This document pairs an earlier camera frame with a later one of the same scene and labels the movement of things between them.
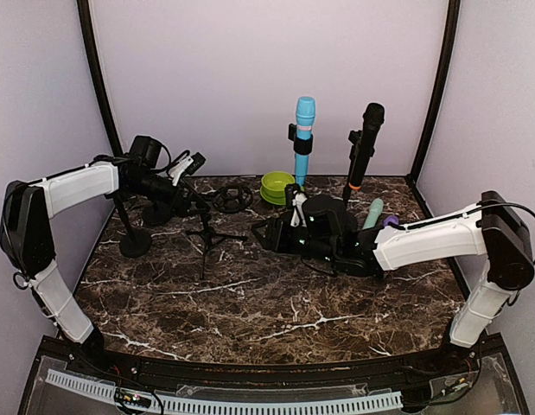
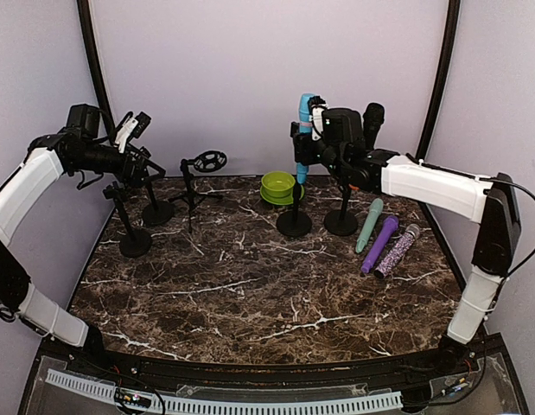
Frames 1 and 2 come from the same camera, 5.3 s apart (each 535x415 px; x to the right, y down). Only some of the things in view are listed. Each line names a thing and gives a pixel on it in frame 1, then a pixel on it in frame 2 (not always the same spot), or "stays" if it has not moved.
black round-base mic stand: (135, 242) stays
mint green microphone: (374, 213) stays
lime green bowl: (274, 182) stays
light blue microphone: (305, 107) stays
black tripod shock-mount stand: (230, 199) → (206, 161)
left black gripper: (181, 209) → (134, 179)
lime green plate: (273, 199) stays
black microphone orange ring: (372, 119) stays
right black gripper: (277, 231) → (303, 153)
